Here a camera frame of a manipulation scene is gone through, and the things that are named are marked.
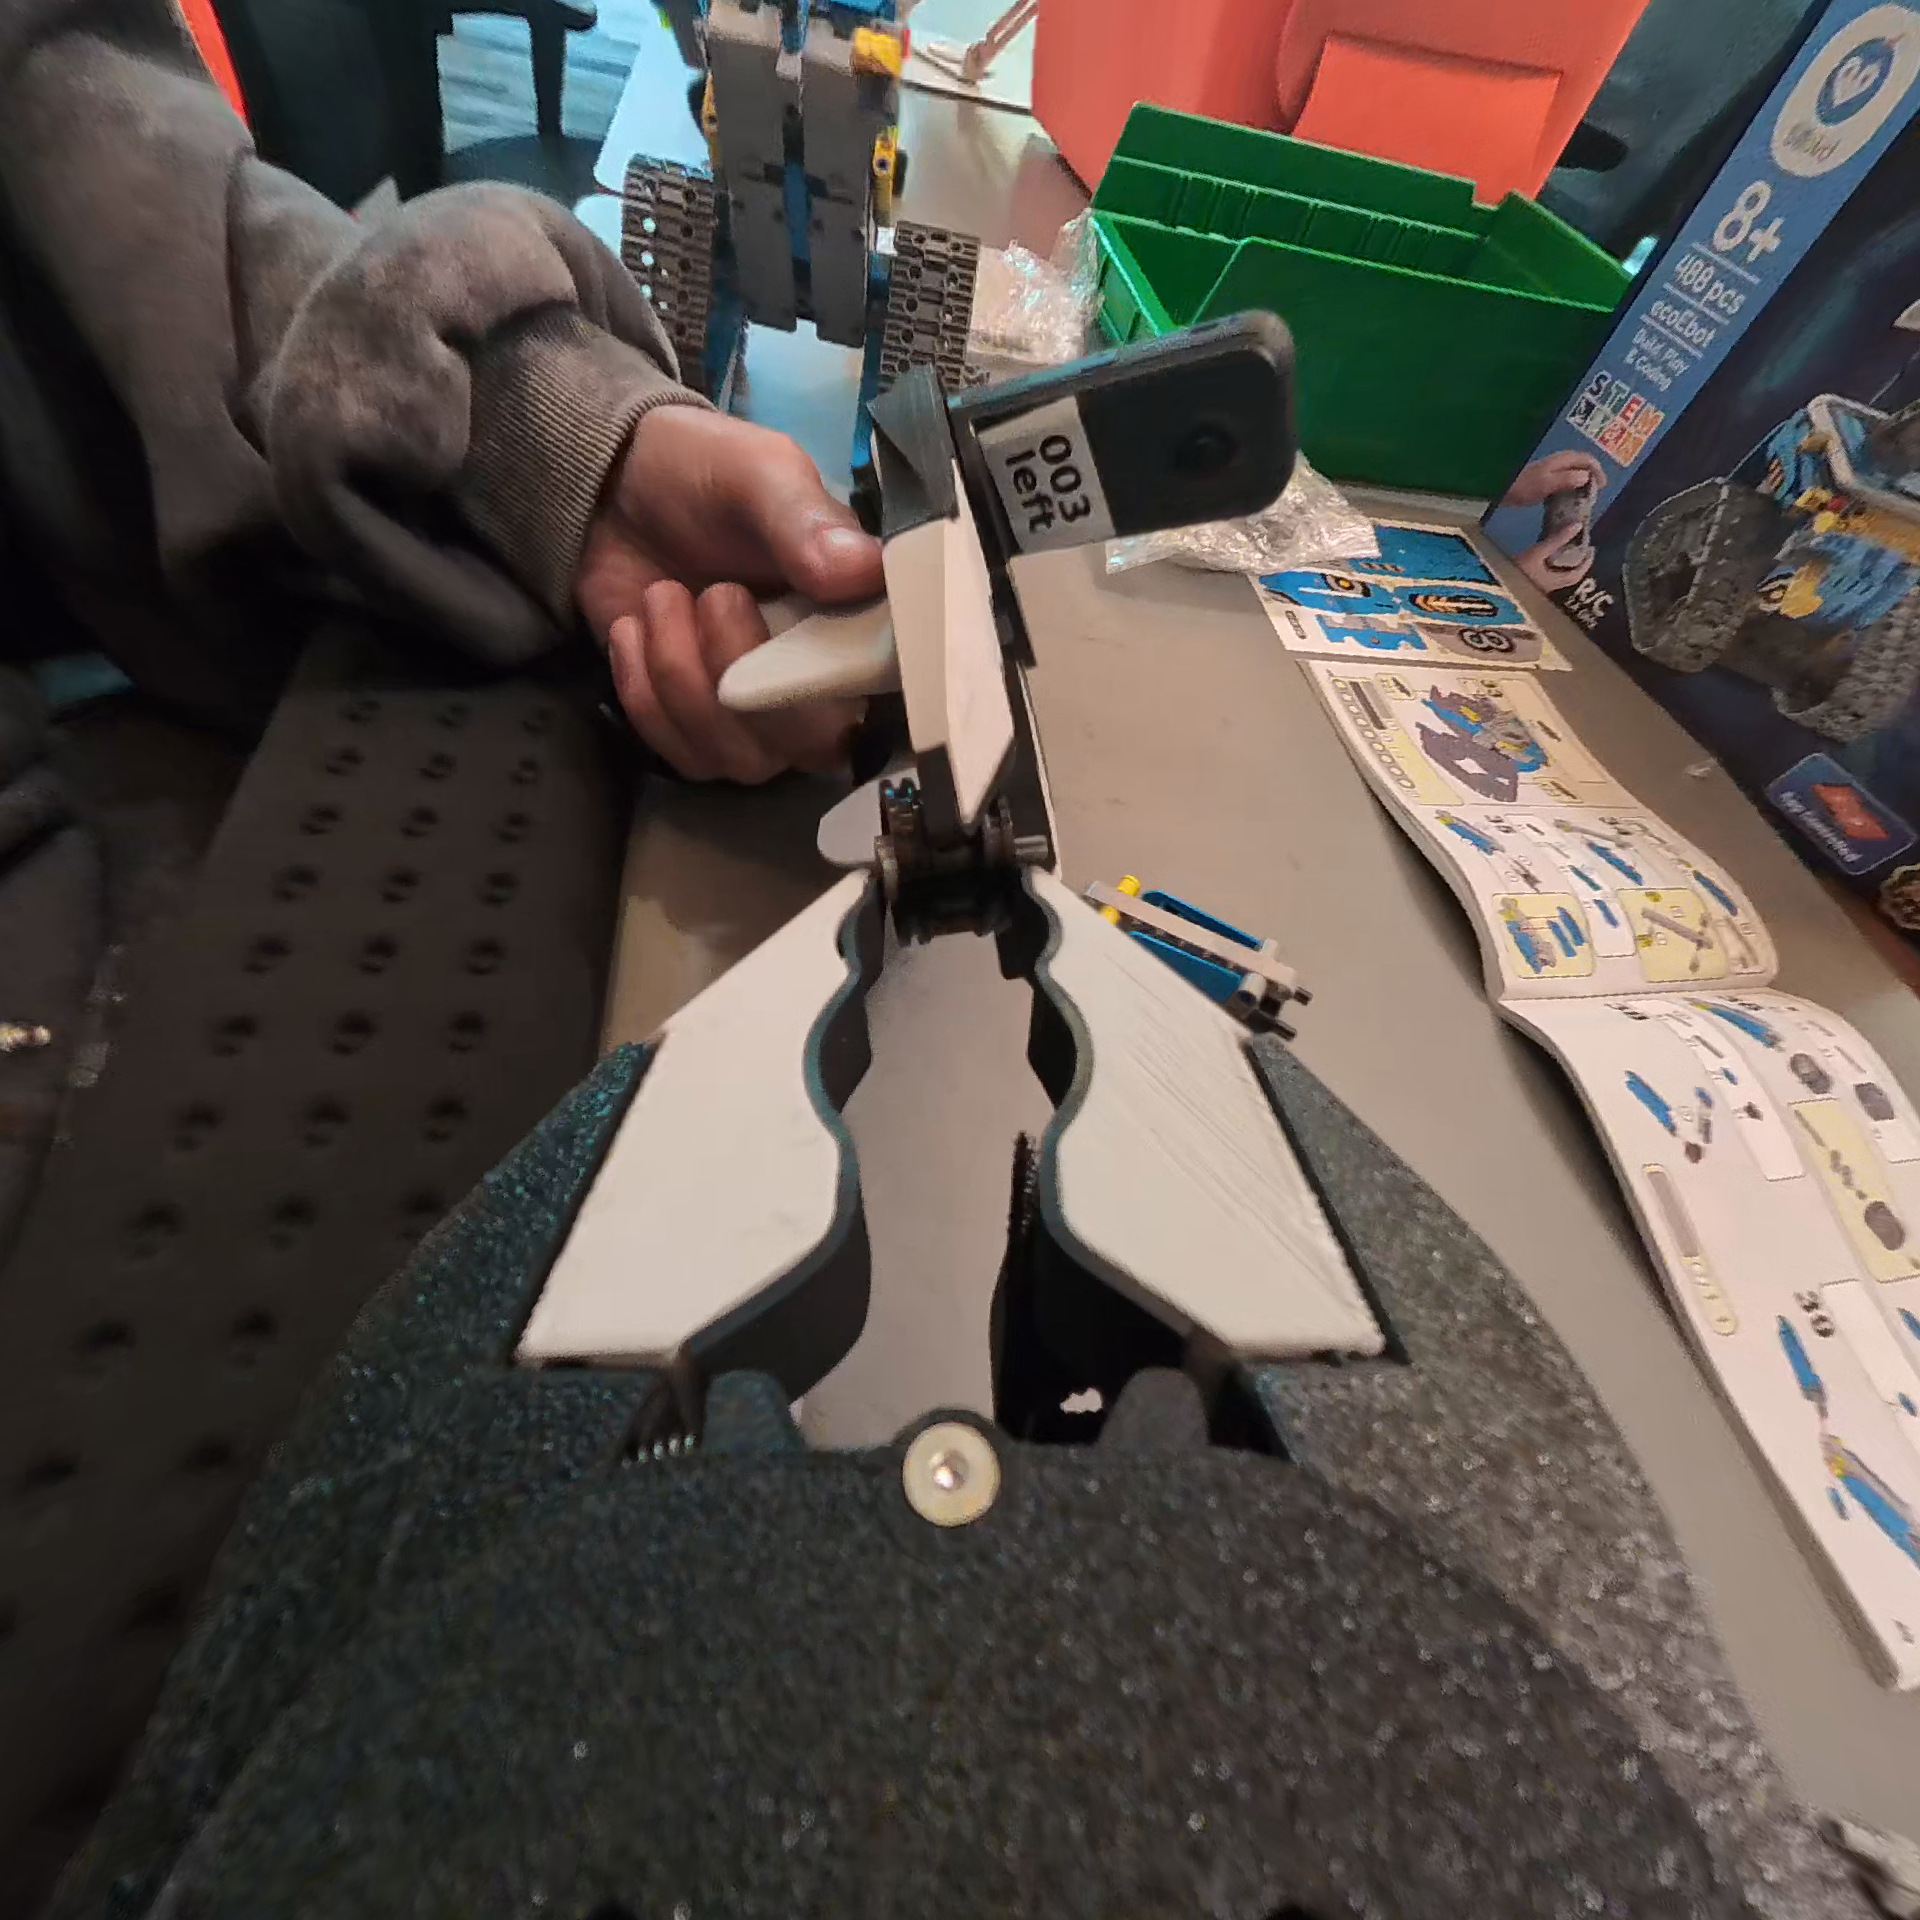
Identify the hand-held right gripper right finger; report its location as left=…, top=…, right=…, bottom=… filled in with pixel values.
left=1030, top=870, right=1389, bottom=1367

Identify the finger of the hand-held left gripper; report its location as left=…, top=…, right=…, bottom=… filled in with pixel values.
left=880, top=507, right=1062, bottom=874

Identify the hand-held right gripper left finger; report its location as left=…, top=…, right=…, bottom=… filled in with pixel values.
left=516, top=870, right=880, bottom=1374

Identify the black toy wheel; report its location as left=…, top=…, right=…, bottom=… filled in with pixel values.
left=885, top=780, right=1041, bottom=945

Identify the person's left forearm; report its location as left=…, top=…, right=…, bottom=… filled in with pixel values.
left=0, top=0, right=708, bottom=720

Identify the grey desk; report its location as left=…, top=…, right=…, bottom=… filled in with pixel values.
left=590, top=91, right=1920, bottom=1848

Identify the person's left hand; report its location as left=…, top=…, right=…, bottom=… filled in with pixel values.
left=574, top=406, right=893, bottom=782

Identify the large clear plastic bag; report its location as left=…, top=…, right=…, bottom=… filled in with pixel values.
left=1107, top=457, right=1381, bottom=574

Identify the small clear plastic bag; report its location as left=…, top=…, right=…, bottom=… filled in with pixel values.
left=975, top=208, right=1111, bottom=370

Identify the green plastic bin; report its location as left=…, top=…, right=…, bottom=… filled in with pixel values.
left=1088, top=102, right=1634, bottom=500

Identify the blue grey brick assembly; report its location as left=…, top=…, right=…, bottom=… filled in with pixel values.
left=1083, top=879, right=1314, bottom=1043

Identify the blue sticker sheet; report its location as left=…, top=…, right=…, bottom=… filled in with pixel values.
left=1250, top=515, right=1570, bottom=673

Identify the black perforated mat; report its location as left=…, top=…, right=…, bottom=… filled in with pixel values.
left=0, top=630, right=640, bottom=1920

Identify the toy tracked robot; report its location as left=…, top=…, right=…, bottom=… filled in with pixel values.
left=622, top=0, right=982, bottom=416

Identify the instruction booklet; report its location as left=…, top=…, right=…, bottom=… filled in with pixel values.
left=1307, top=653, right=1920, bottom=1688

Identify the black office chair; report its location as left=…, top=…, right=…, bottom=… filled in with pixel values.
left=1545, top=0, right=1825, bottom=257

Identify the dark blue robot kit box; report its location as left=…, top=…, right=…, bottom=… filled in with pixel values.
left=1482, top=0, right=1920, bottom=940

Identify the red chair backrest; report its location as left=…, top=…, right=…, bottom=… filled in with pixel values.
left=178, top=0, right=248, bottom=124

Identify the orange plastic bin with handle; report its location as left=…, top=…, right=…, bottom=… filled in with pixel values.
left=1283, top=0, right=1651, bottom=201

